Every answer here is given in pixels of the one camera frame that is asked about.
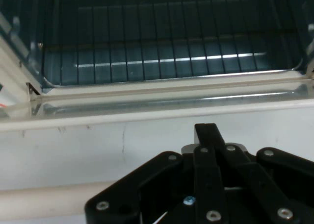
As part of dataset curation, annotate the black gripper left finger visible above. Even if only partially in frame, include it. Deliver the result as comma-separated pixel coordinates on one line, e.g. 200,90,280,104
84,123,230,224

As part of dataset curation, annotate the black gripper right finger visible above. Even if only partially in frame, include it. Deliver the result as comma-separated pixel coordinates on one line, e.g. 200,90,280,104
206,123,314,224

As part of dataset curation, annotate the oven door with handle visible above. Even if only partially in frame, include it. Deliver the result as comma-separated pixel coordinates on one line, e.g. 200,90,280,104
0,83,314,224

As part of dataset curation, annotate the cream toaster oven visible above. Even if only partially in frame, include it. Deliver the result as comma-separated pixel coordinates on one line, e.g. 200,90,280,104
0,0,314,104

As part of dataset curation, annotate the oven wire rack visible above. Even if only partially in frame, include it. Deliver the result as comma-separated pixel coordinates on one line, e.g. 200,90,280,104
41,0,302,84

